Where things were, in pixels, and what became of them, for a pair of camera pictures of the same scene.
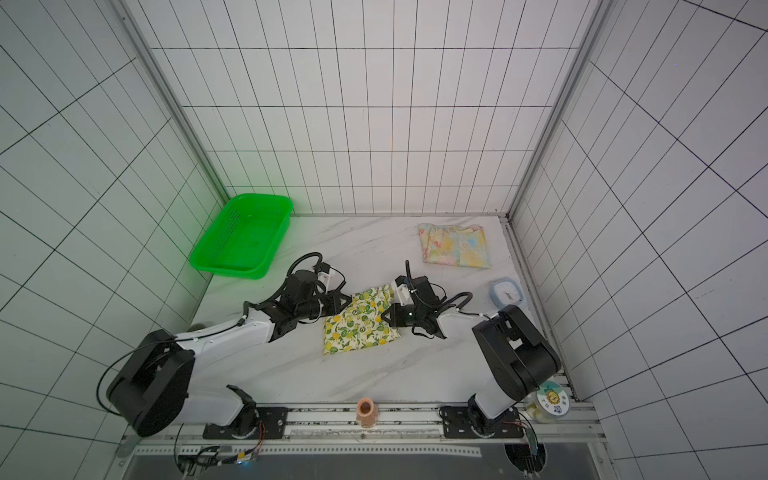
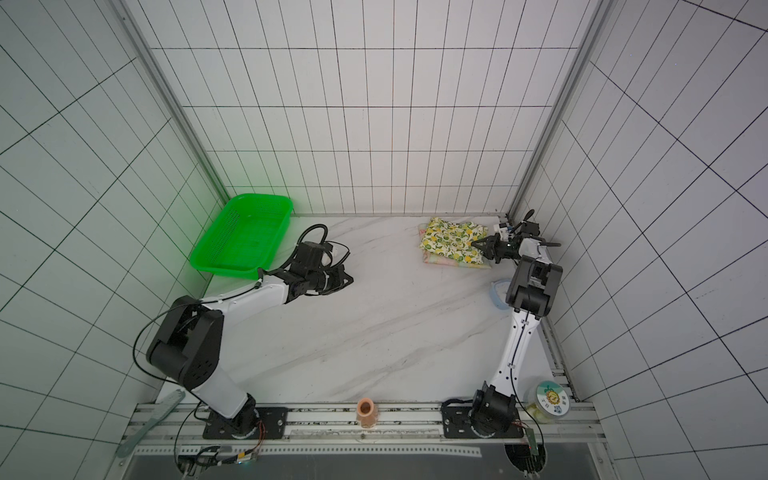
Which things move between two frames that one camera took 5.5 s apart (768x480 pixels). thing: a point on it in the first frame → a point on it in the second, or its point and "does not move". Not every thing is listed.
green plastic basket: (243, 236) does not move
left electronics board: (208, 457) does not move
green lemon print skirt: (361, 323) → (453, 241)
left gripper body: (335, 303) → (334, 280)
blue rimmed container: (505, 292) does not move
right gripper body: (395, 311) → (495, 246)
